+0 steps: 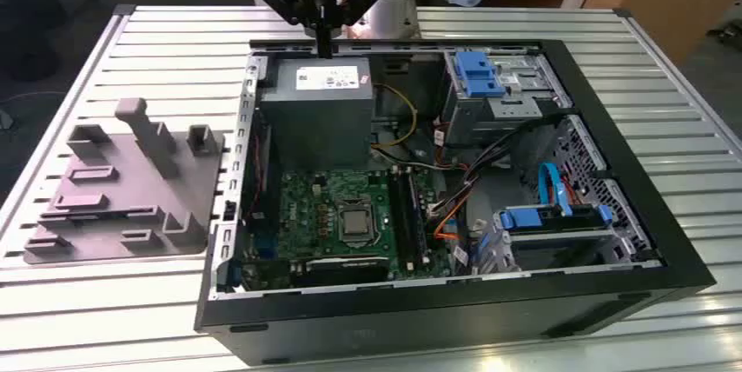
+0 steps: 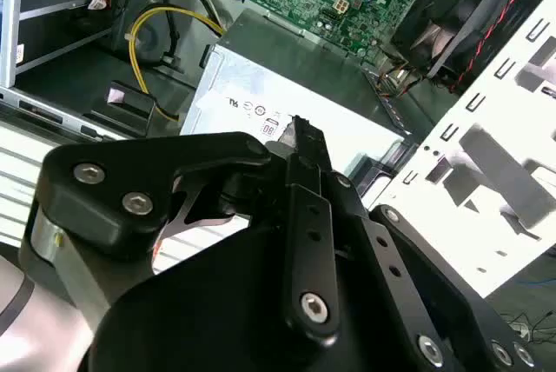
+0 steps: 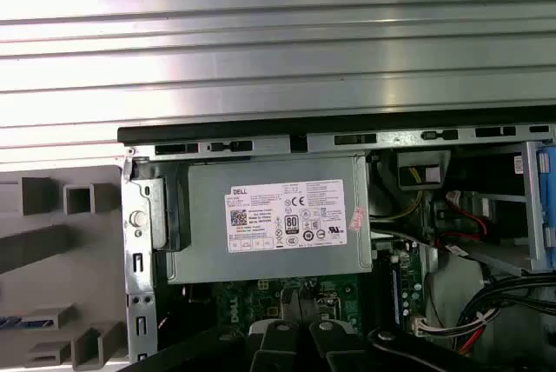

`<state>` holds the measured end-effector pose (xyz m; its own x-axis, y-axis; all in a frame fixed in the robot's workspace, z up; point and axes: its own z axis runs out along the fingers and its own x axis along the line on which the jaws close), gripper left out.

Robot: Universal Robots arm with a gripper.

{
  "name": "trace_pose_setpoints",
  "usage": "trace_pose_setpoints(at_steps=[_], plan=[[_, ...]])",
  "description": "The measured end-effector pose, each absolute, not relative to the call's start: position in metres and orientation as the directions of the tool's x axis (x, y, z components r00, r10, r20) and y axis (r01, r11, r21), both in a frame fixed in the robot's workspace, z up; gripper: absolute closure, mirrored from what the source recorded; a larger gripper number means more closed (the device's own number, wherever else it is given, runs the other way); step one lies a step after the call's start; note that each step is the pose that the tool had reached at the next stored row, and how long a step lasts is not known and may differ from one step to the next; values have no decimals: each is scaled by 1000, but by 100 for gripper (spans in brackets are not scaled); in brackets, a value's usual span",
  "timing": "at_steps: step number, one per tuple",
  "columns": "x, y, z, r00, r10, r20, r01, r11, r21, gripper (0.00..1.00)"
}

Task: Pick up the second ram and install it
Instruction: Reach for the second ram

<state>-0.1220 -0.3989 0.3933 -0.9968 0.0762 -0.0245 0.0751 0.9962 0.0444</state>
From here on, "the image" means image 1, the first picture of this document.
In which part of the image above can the blue RAM stick white label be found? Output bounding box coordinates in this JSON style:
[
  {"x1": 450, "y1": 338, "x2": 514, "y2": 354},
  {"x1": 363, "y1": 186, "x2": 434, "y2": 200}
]
[{"x1": 40, "y1": 209, "x2": 161, "y2": 222}]

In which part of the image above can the dark RAM stick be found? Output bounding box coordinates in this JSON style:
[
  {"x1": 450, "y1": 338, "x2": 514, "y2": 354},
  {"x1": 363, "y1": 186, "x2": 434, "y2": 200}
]
[{"x1": 407, "y1": 170, "x2": 435, "y2": 269}]

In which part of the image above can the blue plastic drive latch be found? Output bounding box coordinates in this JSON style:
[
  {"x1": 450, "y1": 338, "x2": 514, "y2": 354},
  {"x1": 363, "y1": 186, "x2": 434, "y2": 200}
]
[{"x1": 455, "y1": 50, "x2": 507, "y2": 98}]

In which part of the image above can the grey power supply unit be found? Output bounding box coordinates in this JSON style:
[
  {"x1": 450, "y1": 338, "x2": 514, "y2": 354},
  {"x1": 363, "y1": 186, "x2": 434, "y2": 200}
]
[{"x1": 257, "y1": 57, "x2": 375, "y2": 171}]

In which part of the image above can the metal drive cage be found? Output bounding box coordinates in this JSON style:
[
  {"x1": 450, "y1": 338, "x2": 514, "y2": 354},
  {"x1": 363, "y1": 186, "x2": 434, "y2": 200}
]
[{"x1": 443, "y1": 48, "x2": 575, "y2": 147}]

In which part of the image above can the green motherboard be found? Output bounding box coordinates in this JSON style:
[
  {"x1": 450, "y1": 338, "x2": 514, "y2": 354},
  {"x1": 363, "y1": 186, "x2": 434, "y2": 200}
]
[{"x1": 233, "y1": 167, "x2": 464, "y2": 290}]

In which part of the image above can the grey parts rack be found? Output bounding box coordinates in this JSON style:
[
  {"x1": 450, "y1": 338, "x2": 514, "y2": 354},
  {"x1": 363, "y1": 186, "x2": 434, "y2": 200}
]
[{"x1": 23, "y1": 96, "x2": 227, "y2": 265}]

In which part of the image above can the silver CPU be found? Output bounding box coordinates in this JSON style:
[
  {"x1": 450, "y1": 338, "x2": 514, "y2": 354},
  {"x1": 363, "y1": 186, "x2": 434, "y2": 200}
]
[{"x1": 340, "y1": 209, "x2": 375, "y2": 236}]

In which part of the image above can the hard disk in blue carrier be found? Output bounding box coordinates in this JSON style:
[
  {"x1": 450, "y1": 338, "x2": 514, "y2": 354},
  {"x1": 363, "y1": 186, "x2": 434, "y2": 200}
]
[{"x1": 495, "y1": 204, "x2": 614, "y2": 234}]

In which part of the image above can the black graphics card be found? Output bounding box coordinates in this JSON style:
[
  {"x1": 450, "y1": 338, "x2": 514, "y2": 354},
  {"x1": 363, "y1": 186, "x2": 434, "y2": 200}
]
[{"x1": 288, "y1": 254, "x2": 391, "y2": 289}]

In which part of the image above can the black PC case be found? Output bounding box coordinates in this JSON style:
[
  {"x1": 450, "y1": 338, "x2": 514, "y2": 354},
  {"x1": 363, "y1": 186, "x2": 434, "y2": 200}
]
[{"x1": 193, "y1": 39, "x2": 718, "y2": 367}]

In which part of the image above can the yellow wire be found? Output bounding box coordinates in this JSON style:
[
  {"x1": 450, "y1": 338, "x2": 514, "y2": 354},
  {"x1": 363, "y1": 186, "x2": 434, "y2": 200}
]
[{"x1": 369, "y1": 83, "x2": 419, "y2": 149}]

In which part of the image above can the black cable bundle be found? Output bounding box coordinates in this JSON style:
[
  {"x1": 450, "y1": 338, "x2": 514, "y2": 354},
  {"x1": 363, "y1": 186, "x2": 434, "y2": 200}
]
[{"x1": 431, "y1": 113, "x2": 572, "y2": 216}]

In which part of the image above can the blue flat data cable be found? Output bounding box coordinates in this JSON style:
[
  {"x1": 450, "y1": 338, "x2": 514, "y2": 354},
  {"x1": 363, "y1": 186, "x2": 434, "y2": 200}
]
[{"x1": 538, "y1": 162, "x2": 575, "y2": 216}]

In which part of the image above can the orange wire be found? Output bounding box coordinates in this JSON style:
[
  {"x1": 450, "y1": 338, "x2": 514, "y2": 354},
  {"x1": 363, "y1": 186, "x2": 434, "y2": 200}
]
[{"x1": 434, "y1": 210, "x2": 464, "y2": 242}]

